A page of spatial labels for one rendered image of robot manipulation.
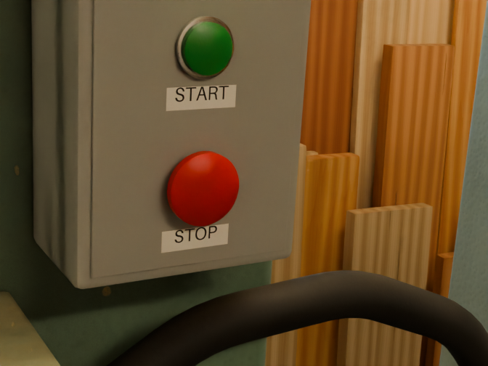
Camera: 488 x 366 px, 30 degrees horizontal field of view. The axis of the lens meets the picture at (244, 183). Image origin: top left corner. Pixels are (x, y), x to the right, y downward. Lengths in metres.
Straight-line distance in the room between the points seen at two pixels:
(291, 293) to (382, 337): 1.49
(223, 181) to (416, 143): 1.62
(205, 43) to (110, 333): 0.16
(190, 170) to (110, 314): 0.12
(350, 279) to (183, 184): 0.13
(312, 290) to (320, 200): 1.38
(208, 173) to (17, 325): 0.10
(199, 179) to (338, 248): 1.53
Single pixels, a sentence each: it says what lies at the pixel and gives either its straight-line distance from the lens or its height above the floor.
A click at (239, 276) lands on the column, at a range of 0.46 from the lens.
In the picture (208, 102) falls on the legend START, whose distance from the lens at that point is 0.36.
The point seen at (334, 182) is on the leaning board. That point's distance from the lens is 1.82.
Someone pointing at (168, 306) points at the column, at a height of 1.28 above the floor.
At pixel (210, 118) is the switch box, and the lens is 0.36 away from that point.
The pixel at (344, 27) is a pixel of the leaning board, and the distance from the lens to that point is 1.94.
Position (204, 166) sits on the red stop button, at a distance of 0.35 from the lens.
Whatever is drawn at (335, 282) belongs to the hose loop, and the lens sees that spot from 0.45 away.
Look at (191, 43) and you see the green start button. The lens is 0.34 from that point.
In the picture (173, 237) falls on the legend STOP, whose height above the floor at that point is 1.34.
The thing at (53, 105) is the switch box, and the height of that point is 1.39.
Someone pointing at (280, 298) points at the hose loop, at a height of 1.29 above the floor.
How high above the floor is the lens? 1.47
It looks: 17 degrees down
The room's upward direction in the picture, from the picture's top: 3 degrees clockwise
